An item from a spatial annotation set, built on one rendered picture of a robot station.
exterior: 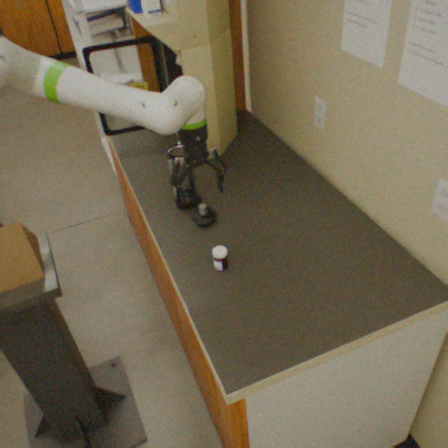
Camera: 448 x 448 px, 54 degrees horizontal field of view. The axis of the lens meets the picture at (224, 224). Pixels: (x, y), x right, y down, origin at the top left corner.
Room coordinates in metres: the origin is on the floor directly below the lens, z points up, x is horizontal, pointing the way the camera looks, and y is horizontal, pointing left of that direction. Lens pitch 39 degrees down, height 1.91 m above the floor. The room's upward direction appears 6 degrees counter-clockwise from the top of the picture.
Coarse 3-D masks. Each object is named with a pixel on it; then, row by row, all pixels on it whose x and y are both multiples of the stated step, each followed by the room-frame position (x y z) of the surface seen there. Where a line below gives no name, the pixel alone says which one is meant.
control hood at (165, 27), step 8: (128, 8) 1.90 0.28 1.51; (136, 16) 1.75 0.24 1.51; (144, 16) 1.74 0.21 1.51; (160, 16) 1.71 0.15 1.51; (168, 16) 1.71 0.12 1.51; (144, 24) 1.64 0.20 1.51; (152, 24) 1.62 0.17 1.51; (160, 24) 1.62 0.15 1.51; (168, 24) 1.63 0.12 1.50; (176, 24) 1.64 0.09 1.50; (152, 32) 1.61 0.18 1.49; (160, 32) 1.62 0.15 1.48; (168, 32) 1.63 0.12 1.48; (176, 32) 1.64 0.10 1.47; (168, 40) 1.63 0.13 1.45; (176, 40) 1.64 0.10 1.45; (176, 48) 1.64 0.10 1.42
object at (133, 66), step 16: (128, 48) 1.90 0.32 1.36; (144, 48) 1.92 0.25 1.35; (96, 64) 1.88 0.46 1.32; (112, 64) 1.89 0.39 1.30; (128, 64) 1.90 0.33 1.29; (144, 64) 1.92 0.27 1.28; (112, 80) 1.89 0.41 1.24; (128, 80) 1.90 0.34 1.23; (144, 80) 1.91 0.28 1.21; (112, 128) 1.88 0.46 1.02
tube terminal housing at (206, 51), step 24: (192, 0) 1.66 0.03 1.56; (216, 0) 1.76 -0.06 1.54; (192, 24) 1.66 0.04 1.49; (216, 24) 1.74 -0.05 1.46; (192, 48) 1.66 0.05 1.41; (216, 48) 1.72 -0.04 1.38; (192, 72) 1.65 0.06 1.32; (216, 72) 1.71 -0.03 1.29; (216, 96) 1.69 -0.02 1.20; (216, 120) 1.68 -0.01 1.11; (216, 144) 1.67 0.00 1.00
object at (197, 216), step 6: (204, 204) 1.24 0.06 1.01; (198, 210) 1.25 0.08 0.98; (204, 210) 1.23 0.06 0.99; (210, 210) 1.25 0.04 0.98; (192, 216) 1.23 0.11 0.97; (198, 216) 1.22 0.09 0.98; (204, 216) 1.22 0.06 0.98; (210, 216) 1.21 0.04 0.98; (216, 216) 1.23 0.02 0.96; (198, 222) 1.20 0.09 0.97; (204, 222) 1.20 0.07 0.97; (210, 222) 1.21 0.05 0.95
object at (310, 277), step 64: (256, 128) 1.90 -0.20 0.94; (256, 192) 1.38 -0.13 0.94; (320, 192) 1.34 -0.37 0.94; (192, 256) 1.06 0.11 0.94; (256, 256) 1.03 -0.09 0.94; (320, 256) 1.00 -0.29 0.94; (384, 256) 0.97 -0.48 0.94; (192, 320) 0.80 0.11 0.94; (256, 320) 0.78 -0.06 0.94; (320, 320) 0.75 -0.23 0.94; (384, 320) 0.73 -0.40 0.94; (256, 384) 0.59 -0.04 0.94
